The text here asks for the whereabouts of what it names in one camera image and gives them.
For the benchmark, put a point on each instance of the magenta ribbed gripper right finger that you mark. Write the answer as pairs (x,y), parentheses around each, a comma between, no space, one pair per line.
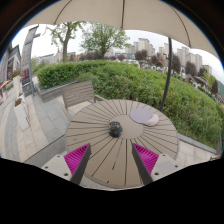
(145,160)

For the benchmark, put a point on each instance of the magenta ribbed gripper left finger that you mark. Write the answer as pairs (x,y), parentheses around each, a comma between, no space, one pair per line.
(77,161)

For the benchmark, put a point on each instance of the black computer mouse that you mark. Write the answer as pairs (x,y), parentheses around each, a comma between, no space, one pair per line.
(115,129)

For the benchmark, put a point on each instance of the purple mouse pad wrist rest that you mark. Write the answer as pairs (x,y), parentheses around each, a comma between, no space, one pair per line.
(144,116)

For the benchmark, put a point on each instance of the round slatted patio table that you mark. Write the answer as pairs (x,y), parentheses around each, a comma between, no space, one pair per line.
(111,162)

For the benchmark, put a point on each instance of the green trimmed hedge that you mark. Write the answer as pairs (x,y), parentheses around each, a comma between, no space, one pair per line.
(192,112)

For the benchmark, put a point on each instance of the beige slatted patio chair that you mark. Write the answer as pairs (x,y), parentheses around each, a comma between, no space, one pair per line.
(76,93)

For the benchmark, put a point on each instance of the white planter box with flowers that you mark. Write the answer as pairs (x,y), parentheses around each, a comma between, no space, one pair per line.
(21,113)

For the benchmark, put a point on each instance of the beige patio umbrella canopy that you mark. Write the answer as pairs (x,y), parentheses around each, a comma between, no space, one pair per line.
(147,15)

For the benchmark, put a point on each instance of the grey stone planter wall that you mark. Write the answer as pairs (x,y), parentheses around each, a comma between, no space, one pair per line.
(51,93)

